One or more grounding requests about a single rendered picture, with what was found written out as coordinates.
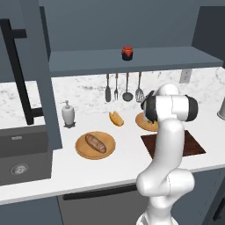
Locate golden croissant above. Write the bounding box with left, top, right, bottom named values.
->
left=108, top=110, right=125, bottom=127

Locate jam jar with red lid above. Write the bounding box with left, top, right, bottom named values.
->
left=121, top=45, right=134, bottom=62

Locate grey open cabinet shelf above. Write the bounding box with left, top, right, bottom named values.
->
left=47, top=46, right=225, bottom=78

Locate dark brown cutting board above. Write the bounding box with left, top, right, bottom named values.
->
left=140, top=129, right=207, bottom=161

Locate grey cabinet door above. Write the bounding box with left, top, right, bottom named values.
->
left=0, top=0, right=63, bottom=151

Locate grey base cabinet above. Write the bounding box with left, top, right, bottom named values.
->
left=0, top=195, right=64, bottom=225
left=171, top=167, right=225, bottom=225

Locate hanging spatula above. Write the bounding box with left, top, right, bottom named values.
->
left=105, top=73, right=113, bottom=103

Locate hanging ladle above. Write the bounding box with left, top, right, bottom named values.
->
left=121, top=72, right=134, bottom=103

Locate hanging meat fork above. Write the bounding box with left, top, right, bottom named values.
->
left=113, top=72, right=120, bottom=102

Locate round wooden plate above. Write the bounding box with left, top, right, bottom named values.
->
left=134, top=112, right=160, bottom=133
left=75, top=131, right=117, bottom=161

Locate brown baguette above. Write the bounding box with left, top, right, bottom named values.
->
left=84, top=133, right=108, bottom=155

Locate white soap dispenser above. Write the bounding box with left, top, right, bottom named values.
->
left=60, top=99, right=76, bottom=129

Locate grey dishwasher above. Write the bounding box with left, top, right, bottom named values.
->
left=56, top=184, right=151, bottom=225

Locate dark grey sink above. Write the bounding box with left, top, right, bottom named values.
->
left=0, top=124, right=54, bottom=187

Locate silver metal container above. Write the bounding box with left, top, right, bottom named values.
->
left=216, top=96, right=225, bottom=121

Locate black dishwasher handle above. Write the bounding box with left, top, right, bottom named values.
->
left=62, top=184, right=139, bottom=201

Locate white wall outlet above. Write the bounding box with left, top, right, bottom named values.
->
left=178, top=68, right=192, bottom=84

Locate black cabinet door handle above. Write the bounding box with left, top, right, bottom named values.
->
left=0, top=18, right=45, bottom=127

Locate dark grey wall cabinet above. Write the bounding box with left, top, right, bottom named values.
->
left=191, top=4, right=225, bottom=70

